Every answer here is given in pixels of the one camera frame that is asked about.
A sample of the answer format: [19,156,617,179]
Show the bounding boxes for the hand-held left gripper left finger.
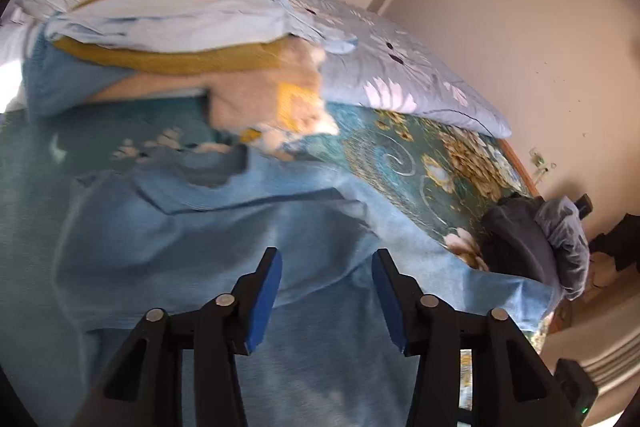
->
[70,247,284,427]

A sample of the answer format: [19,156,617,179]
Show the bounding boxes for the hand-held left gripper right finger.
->
[371,248,581,427]

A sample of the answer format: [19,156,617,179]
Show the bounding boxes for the blue knit sweater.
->
[52,147,556,427]

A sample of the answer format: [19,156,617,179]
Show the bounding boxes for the dark grey clothing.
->
[481,196,557,284]

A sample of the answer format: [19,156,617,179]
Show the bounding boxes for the grey cloth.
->
[534,197,592,303]

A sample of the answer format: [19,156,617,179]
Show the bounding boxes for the dark object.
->
[587,212,640,273]

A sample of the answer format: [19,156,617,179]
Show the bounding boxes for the small black device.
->
[575,193,594,222]

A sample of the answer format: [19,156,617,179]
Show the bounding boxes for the beige fluffy garment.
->
[95,39,341,152]

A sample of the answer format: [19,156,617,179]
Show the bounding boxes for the light blue floral quilt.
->
[12,0,513,138]

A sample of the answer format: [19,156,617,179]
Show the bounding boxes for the yellow knitted sweater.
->
[52,0,296,75]

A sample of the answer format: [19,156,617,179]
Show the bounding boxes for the light blue shirt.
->
[45,0,358,55]

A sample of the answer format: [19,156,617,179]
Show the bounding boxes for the blue pants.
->
[22,27,211,118]

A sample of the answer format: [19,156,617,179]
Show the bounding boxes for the white cloth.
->
[0,24,31,112]

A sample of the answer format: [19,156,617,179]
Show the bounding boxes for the wooden bed rail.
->
[500,137,543,200]

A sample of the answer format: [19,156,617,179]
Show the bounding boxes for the wall socket with plug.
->
[529,148,557,180]

